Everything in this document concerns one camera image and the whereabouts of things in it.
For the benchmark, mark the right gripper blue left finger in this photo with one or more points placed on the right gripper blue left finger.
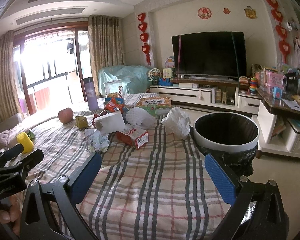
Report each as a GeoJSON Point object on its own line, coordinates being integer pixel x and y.
{"type": "Point", "coordinates": [82, 178]}

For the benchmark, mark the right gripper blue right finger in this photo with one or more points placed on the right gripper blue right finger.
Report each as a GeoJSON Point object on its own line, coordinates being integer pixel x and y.
{"type": "Point", "coordinates": [223, 178]}

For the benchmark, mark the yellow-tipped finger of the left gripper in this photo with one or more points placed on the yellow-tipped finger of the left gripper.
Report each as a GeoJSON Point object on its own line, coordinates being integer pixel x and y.
{"type": "Point", "coordinates": [24, 139]}

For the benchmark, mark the patterned paper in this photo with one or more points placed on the patterned paper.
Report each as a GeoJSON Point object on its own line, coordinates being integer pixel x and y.
{"type": "Point", "coordinates": [96, 141]}

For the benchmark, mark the white tissue box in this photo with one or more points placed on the white tissue box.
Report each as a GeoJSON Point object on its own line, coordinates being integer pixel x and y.
{"type": "Point", "coordinates": [109, 123]}

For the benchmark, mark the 1928 milk carton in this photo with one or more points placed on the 1928 milk carton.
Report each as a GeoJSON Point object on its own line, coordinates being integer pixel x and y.
{"type": "Point", "coordinates": [133, 136]}

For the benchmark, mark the orange red snack bag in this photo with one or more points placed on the orange red snack bag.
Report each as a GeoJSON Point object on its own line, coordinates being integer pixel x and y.
{"type": "Point", "coordinates": [114, 104]}

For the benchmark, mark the white honeycomb paper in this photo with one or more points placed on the white honeycomb paper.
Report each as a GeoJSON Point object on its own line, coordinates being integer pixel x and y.
{"type": "Point", "coordinates": [140, 118]}

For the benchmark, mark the white round trash bin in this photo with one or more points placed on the white round trash bin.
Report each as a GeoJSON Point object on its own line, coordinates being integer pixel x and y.
{"type": "Point", "coordinates": [226, 132]}

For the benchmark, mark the person's left hand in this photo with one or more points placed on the person's left hand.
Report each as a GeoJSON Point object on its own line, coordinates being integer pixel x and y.
{"type": "Point", "coordinates": [13, 215]}

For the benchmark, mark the left beige curtain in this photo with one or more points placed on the left beige curtain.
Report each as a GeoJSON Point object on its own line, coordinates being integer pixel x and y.
{"type": "Point", "coordinates": [9, 102]}

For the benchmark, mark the beige curtain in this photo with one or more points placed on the beige curtain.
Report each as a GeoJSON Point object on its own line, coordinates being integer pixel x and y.
{"type": "Point", "coordinates": [9, 102]}
{"type": "Point", "coordinates": [105, 44]}

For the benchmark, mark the red apple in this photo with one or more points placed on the red apple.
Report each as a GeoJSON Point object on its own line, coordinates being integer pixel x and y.
{"type": "Point", "coordinates": [66, 115]}

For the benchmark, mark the plaid tablecloth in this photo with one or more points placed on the plaid tablecloth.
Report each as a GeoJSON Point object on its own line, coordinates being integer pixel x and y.
{"type": "Point", "coordinates": [160, 191]}

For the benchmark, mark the yellow pyramid packet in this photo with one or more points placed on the yellow pyramid packet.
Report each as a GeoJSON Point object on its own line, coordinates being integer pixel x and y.
{"type": "Point", "coordinates": [81, 122]}

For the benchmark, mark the marble side table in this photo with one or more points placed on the marble side table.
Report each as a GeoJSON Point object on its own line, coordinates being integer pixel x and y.
{"type": "Point", "coordinates": [278, 127]}

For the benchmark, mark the purple thermos bottle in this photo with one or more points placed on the purple thermos bottle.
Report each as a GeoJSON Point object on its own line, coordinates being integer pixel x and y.
{"type": "Point", "coordinates": [90, 93]}

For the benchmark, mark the white tv cabinet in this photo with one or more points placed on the white tv cabinet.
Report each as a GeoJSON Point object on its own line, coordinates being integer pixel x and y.
{"type": "Point", "coordinates": [210, 93]}

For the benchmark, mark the rainbow stacking rings toy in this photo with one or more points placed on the rainbow stacking rings toy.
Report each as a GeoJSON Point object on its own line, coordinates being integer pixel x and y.
{"type": "Point", "coordinates": [253, 85]}

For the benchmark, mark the large orange snack box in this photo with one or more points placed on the large orange snack box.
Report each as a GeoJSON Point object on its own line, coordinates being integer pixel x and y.
{"type": "Point", "coordinates": [158, 102]}

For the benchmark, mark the white paper sheet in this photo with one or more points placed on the white paper sheet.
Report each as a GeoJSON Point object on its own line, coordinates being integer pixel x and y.
{"type": "Point", "coordinates": [292, 105]}

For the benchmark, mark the clear cookie jar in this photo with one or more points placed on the clear cookie jar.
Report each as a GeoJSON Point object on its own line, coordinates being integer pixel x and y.
{"type": "Point", "coordinates": [114, 89]}

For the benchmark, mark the green small box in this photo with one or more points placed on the green small box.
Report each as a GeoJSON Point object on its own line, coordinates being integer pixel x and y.
{"type": "Point", "coordinates": [151, 109]}

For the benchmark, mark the pink toy box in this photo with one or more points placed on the pink toy box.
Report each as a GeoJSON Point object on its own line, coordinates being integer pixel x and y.
{"type": "Point", "coordinates": [273, 80]}

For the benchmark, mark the right beige curtain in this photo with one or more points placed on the right beige curtain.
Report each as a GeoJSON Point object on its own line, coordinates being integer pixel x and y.
{"type": "Point", "coordinates": [105, 44]}

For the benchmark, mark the teal covered armchair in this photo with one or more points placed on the teal covered armchair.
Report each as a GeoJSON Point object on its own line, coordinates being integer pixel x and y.
{"type": "Point", "coordinates": [134, 78]}

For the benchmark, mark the toy telephone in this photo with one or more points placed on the toy telephone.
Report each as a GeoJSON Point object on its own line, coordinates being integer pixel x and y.
{"type": "Point", "coordinates": [167, 73]}

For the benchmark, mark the black television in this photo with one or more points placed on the black television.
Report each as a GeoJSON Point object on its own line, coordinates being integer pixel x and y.
{"type": "Point", "coordinates": [216, 53]}

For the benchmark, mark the ferris wheel toy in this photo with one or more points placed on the ferris wheel toy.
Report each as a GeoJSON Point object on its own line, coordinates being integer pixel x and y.
{"type": "Point", "coordinates": [154, 75]}

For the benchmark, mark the right red heart hanging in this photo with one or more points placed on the right red heart hanging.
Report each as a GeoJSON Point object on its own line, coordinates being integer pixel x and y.
{"type": "Point", "coordinates": [282, 32]}

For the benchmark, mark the red heart hanging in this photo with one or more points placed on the red heart hanging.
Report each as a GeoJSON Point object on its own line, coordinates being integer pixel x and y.
{"type": "Point", "coordinates": [282, 32]}
{"type": "Point", "coordinates": [144, 37]}

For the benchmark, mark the left red heart hanging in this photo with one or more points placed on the left red heart hanging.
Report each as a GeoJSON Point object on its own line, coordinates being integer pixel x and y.
{"type": "Point", "coordinates": [144, 37]}

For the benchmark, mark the gold wall decal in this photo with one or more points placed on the gold wall decal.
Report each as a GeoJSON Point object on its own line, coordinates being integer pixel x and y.
{"type": "Point", "coordinates": [250, 12]}

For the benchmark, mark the round red wall decal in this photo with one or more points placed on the round red wall decal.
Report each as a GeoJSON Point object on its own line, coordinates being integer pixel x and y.
{"type": "Point", "coordinates": [204, 13]}

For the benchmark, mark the small red wall decal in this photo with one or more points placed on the small red wall decal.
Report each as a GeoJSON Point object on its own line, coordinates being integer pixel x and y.
{"type": "Point", "coordinates": [226, 11]}

